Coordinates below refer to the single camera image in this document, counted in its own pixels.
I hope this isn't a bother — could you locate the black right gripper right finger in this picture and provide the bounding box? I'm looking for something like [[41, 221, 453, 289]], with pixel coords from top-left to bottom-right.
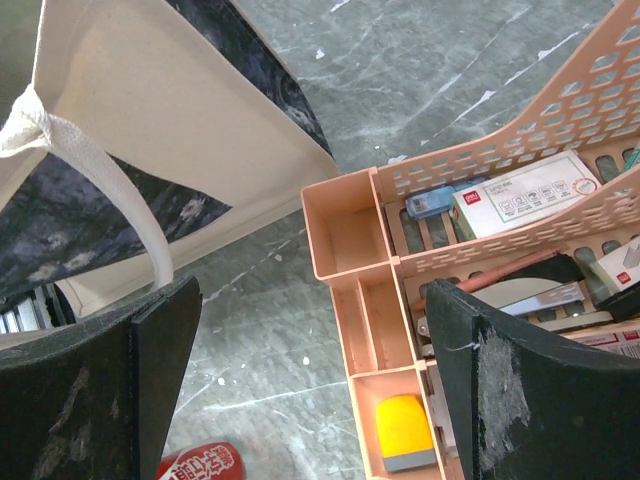
[[425, 279, 639, 479]]

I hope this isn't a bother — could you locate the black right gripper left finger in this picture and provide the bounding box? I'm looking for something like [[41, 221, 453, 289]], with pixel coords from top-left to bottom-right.
[[1, 277, 202, 479]]

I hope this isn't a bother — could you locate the red soda can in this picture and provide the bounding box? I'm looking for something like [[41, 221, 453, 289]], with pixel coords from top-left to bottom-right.
[[156, 441, 246, 480]]

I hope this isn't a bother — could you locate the cream canvas tote bag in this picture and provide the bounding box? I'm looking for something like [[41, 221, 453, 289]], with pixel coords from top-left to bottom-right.
[[1, 1, 338, 319]]

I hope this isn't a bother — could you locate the orange plastic desk organizer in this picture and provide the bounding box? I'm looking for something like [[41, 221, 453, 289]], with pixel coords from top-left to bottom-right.
[[302, 1, 639, 479]]

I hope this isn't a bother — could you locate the white red medicine box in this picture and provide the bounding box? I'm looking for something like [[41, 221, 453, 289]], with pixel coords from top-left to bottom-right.
[[449, 150, 601, 239]]

